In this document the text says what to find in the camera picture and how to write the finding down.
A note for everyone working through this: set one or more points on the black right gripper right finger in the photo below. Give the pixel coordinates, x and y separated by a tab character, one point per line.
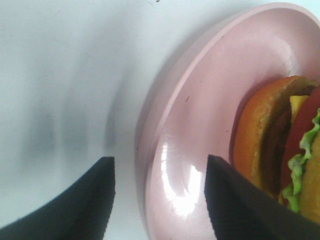
240	211

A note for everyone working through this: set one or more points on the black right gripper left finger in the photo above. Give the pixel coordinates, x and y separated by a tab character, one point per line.
81	212

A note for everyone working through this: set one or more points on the burger with lettuce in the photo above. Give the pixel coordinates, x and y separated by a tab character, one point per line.
277	143

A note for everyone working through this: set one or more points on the pink round plate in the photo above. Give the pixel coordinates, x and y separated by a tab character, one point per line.
193	106

